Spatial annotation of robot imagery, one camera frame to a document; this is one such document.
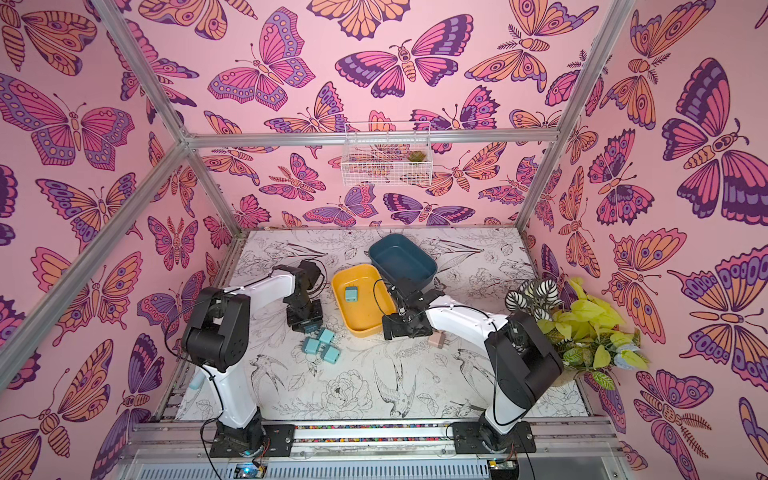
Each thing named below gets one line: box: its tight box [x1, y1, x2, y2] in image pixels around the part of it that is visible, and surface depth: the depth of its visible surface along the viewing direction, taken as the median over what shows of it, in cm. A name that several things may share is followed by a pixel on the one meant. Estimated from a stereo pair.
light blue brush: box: [189, 367, 206, 390], surface depth 84 cm
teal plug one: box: [345, 286, 358, 303], surface depth 101 cm
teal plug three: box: [319, 328, 335, 344], surface depth 92 cm
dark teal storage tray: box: [369, 234, 438, 285], surface depth 112 cm
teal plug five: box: [322, 345, 341, 365], surface depth 88 cm
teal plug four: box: [302, 337, 320, 354], surface depth 90 cm
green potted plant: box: [505, 277, 649, 390], surface depth 71 cm
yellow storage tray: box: [331, 264, 397, 337], surface depth 101 cm
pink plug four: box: [428, 331, 446, 348], surface depth 90 cm
